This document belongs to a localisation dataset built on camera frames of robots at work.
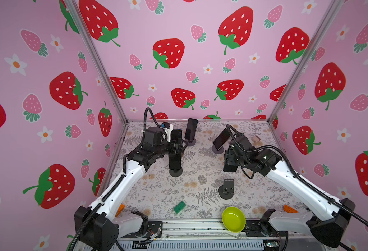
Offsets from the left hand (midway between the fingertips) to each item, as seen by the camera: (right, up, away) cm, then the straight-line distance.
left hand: (182, 142), depth 75 cm
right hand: (+23, -6, 0) cm, 24 cm away
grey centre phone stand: (+22, -8, +28) cm, 37 cm away
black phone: (-2, -3, -9) cm, 10 cm away
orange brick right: (+55, -35, +4) cm, 66 cm away
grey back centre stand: (+5, -2, +32) cm, 33 cm away
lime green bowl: (+26, -39, +2) cm, 47 cm away
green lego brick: (-2, -34, +5) cm, 35 cm away
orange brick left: (-32, -35, +4) cm, 48 cm away
